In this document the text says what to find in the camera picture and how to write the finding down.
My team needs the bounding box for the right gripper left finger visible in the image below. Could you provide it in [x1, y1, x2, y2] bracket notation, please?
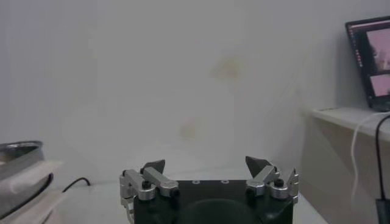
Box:
[119, 159, 180, 208]

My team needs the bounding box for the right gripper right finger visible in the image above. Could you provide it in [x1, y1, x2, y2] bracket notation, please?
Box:
[245, 155, 300, 204]

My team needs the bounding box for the stainless steel steamer basket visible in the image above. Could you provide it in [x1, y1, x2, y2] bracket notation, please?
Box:
[0, 140, 65, 219]

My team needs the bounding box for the white side table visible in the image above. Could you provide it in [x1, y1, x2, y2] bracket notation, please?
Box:
[301, 106, 390, 224]

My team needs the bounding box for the open black laptop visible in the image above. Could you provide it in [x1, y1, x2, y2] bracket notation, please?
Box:
[345, 15, 390, 112]

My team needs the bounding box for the black cooker power cable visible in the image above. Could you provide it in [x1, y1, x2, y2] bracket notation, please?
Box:
[62, 177, 91, 193]

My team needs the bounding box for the thin white cable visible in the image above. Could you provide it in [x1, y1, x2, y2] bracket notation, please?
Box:
[350, 111, 390, 211]

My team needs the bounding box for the black cable with adapter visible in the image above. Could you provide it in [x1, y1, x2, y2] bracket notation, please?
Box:
[374, 114, 390, 224]

